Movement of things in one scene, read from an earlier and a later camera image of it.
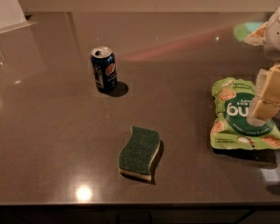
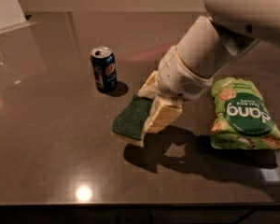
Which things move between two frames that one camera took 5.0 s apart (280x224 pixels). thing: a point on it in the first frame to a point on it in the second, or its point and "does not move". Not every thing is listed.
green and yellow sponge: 135,158 to 130,121
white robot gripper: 278,35 to 178,75
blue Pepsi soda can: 104,62 does not move
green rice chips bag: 231,129 does not move
